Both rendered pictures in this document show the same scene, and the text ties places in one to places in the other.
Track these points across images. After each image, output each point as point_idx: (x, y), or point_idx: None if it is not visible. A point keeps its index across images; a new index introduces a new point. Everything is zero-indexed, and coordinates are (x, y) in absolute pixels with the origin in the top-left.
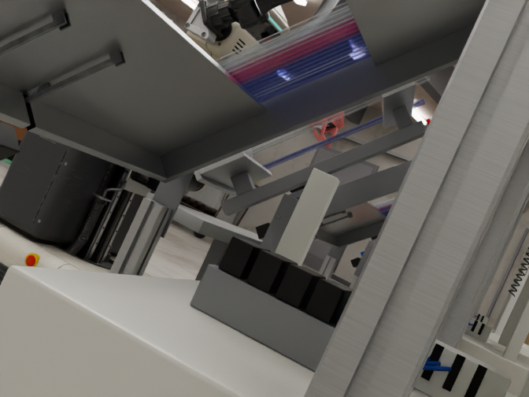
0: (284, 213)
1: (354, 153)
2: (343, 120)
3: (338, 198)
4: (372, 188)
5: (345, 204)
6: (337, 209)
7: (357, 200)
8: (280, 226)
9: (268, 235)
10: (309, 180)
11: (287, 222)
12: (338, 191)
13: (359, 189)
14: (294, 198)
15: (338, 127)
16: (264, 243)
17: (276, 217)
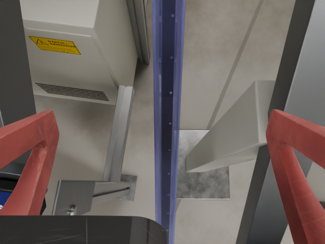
0: (70, 202)
1: None
2: (37, 119)
3: (18, 99)
4: (5, 0)
5: (26, 79)
6: (32, 96)
7: (22, 46)
8: (79, 195)
9: (82, 209)
10: None
11: (77, 186)
12: (7, 99)
13: (6, 41)
14: (59, 197)
15: (56, 140)
16: (86, 207)
17: (76, 211)
